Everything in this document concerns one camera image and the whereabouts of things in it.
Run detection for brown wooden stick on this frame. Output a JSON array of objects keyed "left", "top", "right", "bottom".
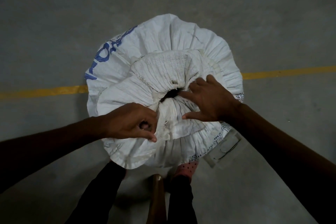
[{"left": 146, "top": 174, "right": 167, "bottom": 224}]

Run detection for person's left forearm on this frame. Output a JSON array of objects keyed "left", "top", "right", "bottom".
[{"left": 0, "top": 116, "right": 109, "bottom": 194}]

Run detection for white woven sack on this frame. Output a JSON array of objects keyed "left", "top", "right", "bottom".
[{"left": 84, "top": 13, "right": 245, "bottom": 170}]

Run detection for pink dotted shoe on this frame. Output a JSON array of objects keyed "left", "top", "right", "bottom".
[{"left": 174, "top": 160, "right": 199, "bottom": 180}]

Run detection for person's right hand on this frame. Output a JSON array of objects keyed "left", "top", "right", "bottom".
[{"left": 178, "top": 74, "right": 240, "bottom": 123}]

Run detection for black trousers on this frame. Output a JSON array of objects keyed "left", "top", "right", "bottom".
[{"left": 65, "top": 161, "right": 198, "bottom": 224}]

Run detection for person's left hand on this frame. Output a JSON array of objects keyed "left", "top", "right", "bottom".
[{"left": 104, "top": 102, "right": 158, "bottom": 143}]

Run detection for person's right forearm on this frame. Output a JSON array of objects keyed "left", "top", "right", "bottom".
[{"left": 230, "top": 103, "right": 336, "bottom": 224}]

